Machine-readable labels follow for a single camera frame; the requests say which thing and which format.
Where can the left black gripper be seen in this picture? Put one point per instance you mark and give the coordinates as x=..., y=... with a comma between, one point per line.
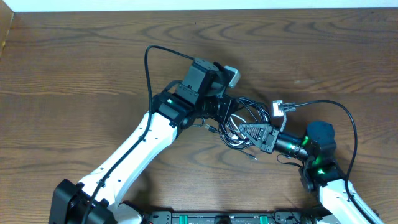
x=228, y=109

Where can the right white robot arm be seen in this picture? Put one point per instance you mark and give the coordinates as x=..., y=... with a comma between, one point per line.
x=319, y=172

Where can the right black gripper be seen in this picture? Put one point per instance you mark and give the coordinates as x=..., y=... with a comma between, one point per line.
x=270, y=139

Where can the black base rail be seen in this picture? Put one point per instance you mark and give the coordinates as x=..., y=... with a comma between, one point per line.
x=279, y=216

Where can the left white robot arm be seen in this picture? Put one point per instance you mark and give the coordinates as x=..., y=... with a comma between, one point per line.
x=97, y=197

